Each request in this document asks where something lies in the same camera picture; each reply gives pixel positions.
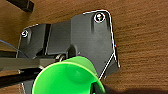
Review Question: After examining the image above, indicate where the grey robot torso link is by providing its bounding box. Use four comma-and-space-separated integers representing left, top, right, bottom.
0, 53, 68, 73

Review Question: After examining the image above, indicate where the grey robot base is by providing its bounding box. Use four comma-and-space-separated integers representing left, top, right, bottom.
15, 9, 121, 94

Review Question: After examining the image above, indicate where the thin blue robot cable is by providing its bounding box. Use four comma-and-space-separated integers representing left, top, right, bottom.
0, 38, 21, 54

